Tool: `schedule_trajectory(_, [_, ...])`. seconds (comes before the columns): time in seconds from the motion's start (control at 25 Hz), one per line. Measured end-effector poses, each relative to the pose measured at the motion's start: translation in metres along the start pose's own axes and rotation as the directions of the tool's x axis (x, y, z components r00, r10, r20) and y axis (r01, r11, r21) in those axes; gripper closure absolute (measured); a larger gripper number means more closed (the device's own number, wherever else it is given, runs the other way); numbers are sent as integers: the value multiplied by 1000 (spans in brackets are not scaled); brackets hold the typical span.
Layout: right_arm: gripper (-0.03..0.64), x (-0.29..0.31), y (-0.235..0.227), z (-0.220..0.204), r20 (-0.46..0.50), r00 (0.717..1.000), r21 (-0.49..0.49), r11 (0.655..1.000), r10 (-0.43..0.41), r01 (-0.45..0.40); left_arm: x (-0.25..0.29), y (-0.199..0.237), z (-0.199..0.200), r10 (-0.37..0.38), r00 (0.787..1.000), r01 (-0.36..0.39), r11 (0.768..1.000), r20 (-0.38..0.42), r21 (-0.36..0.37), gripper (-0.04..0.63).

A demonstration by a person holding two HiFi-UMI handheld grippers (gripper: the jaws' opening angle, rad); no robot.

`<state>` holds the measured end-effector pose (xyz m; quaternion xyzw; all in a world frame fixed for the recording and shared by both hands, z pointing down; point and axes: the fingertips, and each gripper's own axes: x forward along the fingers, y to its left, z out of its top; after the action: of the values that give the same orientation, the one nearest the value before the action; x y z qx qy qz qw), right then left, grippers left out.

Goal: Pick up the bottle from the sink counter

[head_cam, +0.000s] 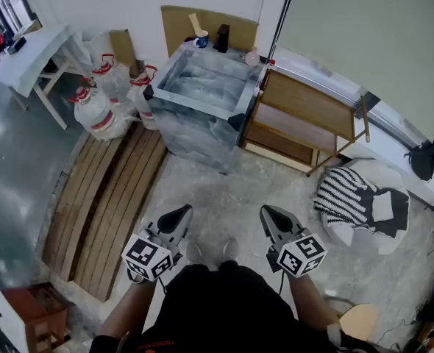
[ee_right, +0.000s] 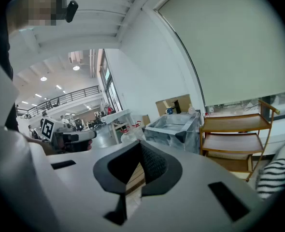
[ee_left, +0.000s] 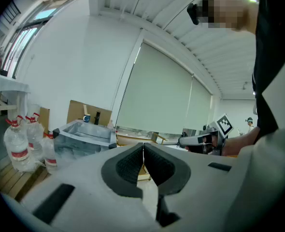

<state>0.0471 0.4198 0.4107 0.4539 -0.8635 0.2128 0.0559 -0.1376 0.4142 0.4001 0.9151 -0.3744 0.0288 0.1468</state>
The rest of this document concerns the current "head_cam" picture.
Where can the black garment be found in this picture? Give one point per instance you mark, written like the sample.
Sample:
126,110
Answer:
399,212

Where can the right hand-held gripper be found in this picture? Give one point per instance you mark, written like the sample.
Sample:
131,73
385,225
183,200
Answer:
299,256

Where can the person's right grey shoe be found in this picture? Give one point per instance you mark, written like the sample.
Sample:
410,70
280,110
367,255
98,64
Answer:
231,250

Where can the person's left grey shoe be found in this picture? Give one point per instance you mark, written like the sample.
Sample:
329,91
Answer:
193,253

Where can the striped black white cloth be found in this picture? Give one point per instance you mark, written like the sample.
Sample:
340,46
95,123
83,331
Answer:
379,171

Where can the large brown cardboard sheet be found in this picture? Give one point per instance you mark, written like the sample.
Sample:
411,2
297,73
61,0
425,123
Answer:
180,28

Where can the round wooden stool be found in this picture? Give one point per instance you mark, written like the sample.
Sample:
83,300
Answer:
360,320

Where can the person's grey shoe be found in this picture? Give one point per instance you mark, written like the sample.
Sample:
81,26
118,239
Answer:
231,250
193,253

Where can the black faucet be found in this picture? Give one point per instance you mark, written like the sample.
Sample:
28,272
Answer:
222,37

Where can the white table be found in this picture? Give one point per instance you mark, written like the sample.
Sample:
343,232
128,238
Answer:
33,57

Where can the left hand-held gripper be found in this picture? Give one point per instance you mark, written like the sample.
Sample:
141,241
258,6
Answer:
147,256

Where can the small flask with cork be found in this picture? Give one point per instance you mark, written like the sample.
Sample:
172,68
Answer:
252,58

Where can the wooden slat decking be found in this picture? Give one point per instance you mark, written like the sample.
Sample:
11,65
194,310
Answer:
103,204

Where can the black corner guard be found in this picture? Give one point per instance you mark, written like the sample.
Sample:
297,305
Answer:
236,121
148,92

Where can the person's black clothing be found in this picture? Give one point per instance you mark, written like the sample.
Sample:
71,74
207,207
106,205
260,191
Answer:
220,307

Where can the white board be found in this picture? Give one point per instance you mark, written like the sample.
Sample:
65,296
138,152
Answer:
7,322

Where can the grey marble-pattern box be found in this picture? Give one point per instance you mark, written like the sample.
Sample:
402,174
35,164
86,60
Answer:
191,134

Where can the red-brown wooden stool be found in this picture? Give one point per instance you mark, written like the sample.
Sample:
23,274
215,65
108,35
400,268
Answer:
37,311

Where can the white flat panel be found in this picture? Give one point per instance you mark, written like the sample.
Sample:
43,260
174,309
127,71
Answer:
97,48

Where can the blue mug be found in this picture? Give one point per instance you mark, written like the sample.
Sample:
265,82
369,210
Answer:
201,39

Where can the narrow brown cardboard box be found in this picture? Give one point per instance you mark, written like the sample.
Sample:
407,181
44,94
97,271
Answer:
123,50

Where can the small black box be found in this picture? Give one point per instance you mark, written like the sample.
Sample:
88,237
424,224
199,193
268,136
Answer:
16,45

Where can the white paper sheet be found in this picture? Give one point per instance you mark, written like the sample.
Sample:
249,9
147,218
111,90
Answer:
382,206

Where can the person's left forearm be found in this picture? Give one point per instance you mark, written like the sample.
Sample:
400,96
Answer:
128,307

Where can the person's right forearm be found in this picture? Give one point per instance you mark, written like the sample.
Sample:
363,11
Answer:
309,300

